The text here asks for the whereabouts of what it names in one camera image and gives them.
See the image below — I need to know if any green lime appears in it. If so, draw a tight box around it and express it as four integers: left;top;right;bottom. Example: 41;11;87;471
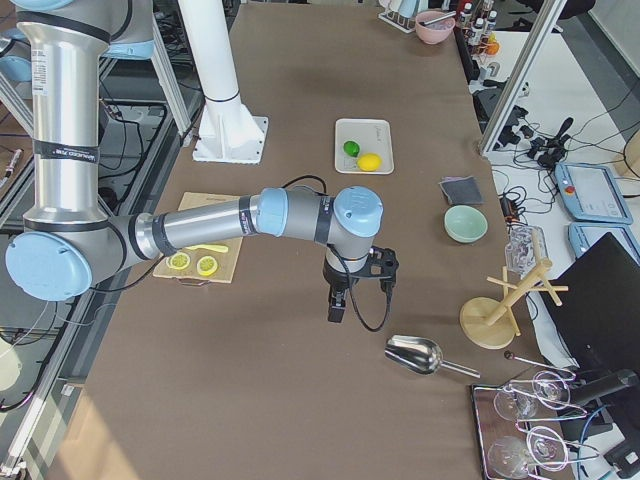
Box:
342;140;360;158

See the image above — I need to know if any metal scoop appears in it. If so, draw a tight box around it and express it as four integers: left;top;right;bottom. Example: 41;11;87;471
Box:
384;335;481;379

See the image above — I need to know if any pink bowl with ice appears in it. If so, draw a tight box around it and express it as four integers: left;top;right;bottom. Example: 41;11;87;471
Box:
415;11;456;45

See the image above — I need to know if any black monitor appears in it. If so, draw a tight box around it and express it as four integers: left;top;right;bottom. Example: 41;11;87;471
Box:
545;233;639;372

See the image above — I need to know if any black glass rack tray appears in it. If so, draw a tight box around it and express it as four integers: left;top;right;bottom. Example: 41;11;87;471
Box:
471;380;599;479

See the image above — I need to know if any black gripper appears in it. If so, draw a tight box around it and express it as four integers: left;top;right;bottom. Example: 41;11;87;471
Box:
323;252;358;323

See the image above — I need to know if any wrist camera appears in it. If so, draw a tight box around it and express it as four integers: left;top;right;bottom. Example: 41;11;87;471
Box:
354;246;399;296

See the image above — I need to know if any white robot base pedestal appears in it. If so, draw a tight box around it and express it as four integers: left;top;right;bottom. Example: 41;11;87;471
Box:
179;0;268;165

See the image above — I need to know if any wooden cutting board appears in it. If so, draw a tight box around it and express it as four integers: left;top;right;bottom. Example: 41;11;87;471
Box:
152;191;245;287

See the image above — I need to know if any mint green bowl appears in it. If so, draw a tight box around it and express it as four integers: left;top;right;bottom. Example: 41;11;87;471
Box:
444;205;488;244

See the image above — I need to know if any grey folded cloth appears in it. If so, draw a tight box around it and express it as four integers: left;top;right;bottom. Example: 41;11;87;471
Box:
439;176;484;206

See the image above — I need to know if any clear glass container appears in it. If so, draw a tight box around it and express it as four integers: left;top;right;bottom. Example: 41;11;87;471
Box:
505;226;547;276

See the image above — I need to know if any cream rabbit tray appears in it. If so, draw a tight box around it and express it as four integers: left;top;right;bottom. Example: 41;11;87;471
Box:
334;118;394;175

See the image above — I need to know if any lemon slice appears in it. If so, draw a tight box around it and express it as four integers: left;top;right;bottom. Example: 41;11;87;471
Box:
196;255;219;277
165;251;191;271

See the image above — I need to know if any yellow lemon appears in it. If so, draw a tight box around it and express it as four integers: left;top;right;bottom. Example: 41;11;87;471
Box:
356;153;382;172

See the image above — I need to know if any wooden mug tree stand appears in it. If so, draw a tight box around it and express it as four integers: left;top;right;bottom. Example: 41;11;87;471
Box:
459;255;569;349

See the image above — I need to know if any wine glass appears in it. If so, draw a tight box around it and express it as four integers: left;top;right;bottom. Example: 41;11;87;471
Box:
526;426;569;472
493;388;538;421
532;370;570;410

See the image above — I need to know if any aluminium frame post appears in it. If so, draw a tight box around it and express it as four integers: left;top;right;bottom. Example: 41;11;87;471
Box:
478;0;567;156

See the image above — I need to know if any blue teach pendant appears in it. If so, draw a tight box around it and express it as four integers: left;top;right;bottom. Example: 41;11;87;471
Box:
568;222;639;261
554;162;633;225

